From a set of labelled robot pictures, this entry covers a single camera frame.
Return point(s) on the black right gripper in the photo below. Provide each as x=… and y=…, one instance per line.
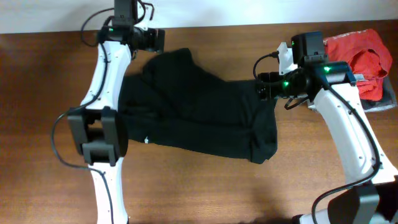
x=273, y=92

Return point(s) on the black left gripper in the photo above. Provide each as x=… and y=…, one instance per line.
x=150, y=44

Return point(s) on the black polo shirt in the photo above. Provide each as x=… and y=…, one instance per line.
x=174, y=102

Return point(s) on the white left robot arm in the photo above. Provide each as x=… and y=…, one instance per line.
x=97, y=130

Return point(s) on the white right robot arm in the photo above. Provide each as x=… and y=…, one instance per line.
x=310, y=71

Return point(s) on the red folded shirt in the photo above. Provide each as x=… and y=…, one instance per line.
x=366, y=54

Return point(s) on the grey folded garment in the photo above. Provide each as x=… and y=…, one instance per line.
x=387, y=102

